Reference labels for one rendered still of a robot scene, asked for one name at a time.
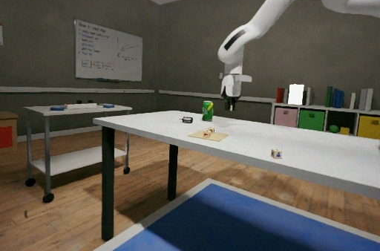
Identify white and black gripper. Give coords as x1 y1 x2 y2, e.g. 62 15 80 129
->
221 74 241 111

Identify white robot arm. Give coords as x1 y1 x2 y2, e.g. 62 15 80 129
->
217 0 380 82

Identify green and yellow drink can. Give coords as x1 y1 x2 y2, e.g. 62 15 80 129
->
202 101 214 121

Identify tan square mat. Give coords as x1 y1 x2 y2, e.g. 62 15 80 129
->
188 130 229 142

